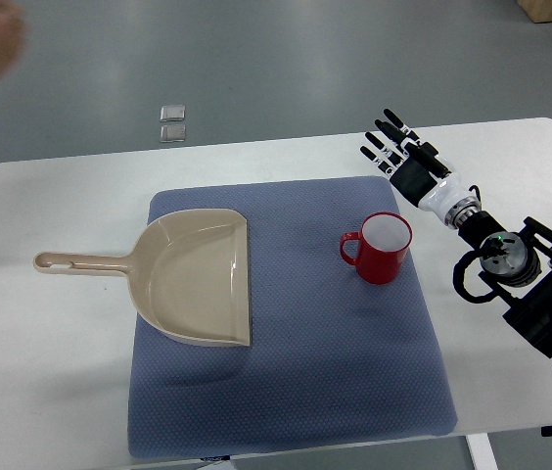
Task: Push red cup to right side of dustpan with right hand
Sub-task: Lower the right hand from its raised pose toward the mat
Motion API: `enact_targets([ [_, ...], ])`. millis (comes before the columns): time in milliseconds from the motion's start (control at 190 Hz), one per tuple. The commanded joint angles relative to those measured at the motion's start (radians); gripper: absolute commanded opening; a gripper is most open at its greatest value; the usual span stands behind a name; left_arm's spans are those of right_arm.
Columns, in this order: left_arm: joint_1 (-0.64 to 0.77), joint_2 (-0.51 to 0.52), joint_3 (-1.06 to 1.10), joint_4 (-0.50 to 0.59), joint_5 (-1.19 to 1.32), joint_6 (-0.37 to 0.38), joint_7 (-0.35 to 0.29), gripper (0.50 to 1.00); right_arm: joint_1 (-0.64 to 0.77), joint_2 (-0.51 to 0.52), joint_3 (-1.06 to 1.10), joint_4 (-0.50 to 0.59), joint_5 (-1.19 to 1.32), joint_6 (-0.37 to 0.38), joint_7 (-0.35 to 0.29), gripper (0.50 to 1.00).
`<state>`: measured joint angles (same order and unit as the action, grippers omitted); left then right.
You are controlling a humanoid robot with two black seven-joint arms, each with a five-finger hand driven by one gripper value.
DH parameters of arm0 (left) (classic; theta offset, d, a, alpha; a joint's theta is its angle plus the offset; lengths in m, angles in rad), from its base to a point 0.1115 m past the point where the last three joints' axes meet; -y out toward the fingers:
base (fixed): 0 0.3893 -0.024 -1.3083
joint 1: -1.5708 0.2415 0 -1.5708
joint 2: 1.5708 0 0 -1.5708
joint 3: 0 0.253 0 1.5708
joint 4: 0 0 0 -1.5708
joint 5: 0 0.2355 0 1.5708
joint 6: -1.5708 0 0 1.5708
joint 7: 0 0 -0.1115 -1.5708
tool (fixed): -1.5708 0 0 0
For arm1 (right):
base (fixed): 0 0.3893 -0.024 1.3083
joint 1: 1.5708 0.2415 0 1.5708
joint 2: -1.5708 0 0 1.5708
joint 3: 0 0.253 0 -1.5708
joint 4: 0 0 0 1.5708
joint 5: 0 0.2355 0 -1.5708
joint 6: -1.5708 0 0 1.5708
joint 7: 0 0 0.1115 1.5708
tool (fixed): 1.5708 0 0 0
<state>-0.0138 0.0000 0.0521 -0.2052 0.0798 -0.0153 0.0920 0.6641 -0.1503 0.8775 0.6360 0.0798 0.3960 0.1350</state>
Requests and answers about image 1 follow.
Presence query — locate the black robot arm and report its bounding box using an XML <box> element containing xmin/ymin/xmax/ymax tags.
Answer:
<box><xmin>450</xmin><ymin>185</ymin><xmax>552</xmax><ymax>360</ymax></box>

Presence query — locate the blue grey mat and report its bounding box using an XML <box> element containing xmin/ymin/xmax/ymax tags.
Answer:
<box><xmin>127</xmin><ymin>176</ymin><xmax>457</xmax><ymax>459</ymax></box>

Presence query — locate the upper metal floor plate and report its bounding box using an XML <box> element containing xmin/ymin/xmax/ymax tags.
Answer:
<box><xmin>160</xmin><ymin>105</ymin><xmax>186</xmax><ymax>122</ymax></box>

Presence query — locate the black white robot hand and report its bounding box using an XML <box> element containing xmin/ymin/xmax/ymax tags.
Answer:
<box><xmin>360</xmin><ymin>109</ymin><xmax>482</xmax><ymax>229</ymax></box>

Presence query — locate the beige plastic dustpan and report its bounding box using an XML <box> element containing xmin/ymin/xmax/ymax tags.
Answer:
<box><xmin>33</xmin><ymin>209</ymin><xmax>252</xmax><ymax>347</ymax></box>

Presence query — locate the red cup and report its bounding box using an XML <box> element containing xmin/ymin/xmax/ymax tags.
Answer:
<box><xmin>340</xmin><ymin>211</ymin><xmax>413</xmax><ymax>285</ymax></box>

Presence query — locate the white table leg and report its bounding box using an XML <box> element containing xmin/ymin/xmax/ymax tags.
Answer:
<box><xmin>465</xmin><ymin>433</ymin><xmax>498</xmax><ymax>470</ymax></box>

